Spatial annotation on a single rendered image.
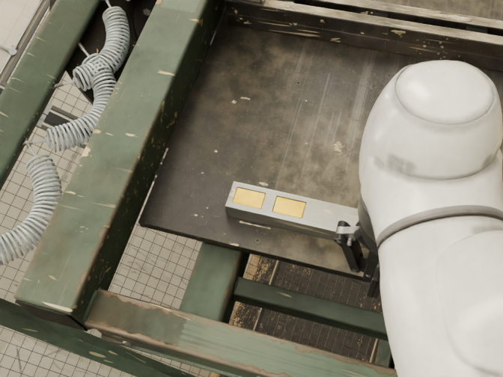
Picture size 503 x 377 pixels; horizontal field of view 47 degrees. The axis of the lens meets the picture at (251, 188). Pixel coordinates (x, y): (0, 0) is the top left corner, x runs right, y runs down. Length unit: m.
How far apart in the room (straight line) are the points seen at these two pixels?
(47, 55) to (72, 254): 0.79
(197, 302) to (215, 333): 0.12
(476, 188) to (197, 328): 0.55
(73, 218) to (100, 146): 0.14
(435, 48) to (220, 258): 0.57
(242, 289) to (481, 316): 0.66
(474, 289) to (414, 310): 0.05
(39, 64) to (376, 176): 1.25
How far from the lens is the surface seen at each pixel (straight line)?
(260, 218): 0.98
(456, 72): 0.45
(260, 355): 0.88
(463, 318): 0.40
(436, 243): 0.43
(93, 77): 1.60
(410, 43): 1.19
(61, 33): 1.66
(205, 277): 1.01
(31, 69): 1.59
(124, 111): 1.04
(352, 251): 0.70
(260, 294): 1.01
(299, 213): 0.96
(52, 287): 0.92
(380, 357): 2.11
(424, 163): 0.43
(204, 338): 0.89
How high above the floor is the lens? 1.97
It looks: 16 degrees down
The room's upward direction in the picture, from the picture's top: 64 degrees counter-clockwise
